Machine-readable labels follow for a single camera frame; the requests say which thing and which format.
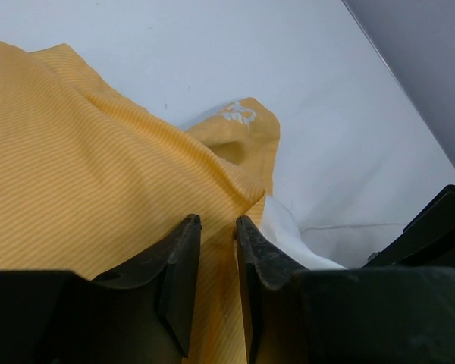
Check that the white pillow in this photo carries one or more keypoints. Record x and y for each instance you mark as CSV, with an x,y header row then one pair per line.
x,y
325,247

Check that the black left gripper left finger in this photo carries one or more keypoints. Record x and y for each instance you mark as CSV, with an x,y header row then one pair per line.
x,y
140,311

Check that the yellow printed pillowcase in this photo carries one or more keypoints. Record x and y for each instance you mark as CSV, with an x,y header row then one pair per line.
x,y
89,178

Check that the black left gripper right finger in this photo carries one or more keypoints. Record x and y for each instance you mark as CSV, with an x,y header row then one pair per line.
x,y
372,315

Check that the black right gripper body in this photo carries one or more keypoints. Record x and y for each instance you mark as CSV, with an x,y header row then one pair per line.
x,y
428,240

